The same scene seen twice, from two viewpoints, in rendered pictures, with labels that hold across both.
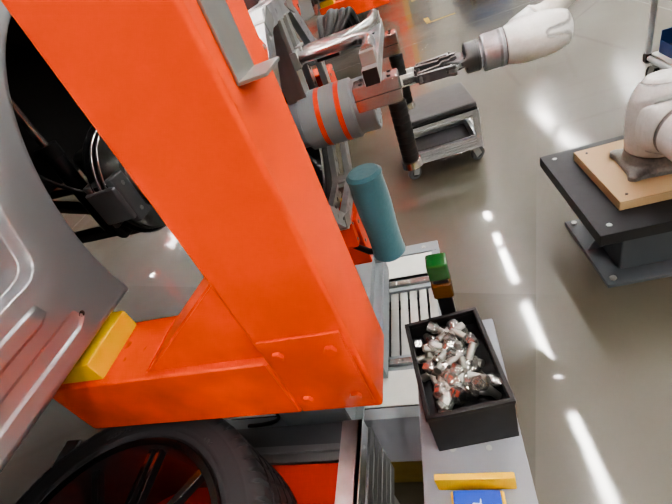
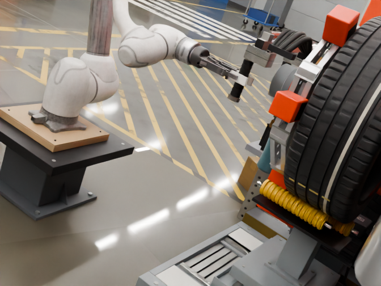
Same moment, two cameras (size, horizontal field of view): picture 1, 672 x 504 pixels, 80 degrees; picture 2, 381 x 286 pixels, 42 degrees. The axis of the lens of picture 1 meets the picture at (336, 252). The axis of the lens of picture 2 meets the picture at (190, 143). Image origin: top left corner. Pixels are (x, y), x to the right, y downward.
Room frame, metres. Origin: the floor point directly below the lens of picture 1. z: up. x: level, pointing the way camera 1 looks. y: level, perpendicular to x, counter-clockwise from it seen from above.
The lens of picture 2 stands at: (2.78, -0.24, 1.16)
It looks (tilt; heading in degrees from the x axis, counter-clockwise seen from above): 20 degrees down; 187
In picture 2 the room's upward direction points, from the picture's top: 21 degrees clockwise
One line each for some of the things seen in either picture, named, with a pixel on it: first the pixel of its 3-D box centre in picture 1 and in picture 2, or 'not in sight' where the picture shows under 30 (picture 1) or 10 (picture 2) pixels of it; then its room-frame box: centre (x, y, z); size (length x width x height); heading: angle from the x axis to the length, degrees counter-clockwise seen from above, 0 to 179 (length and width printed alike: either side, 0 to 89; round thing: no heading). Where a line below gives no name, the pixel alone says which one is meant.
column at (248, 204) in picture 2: not in sight; (263, 186); (0.35, -0.08, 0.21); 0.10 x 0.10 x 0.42; 69
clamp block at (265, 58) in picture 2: (380, 45); (259, 55); (1.10, -0.32, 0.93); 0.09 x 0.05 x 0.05; 69
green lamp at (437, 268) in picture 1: (437, 267); not in sight; (0.57, -0.17, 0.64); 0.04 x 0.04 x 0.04; 69
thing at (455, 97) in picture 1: (437, 131); not in sight; (2.07, -0.80, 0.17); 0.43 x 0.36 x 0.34; 75
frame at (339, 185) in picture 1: (308, 121); (321, 100); (1.02, -0.07, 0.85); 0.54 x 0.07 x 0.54; 159
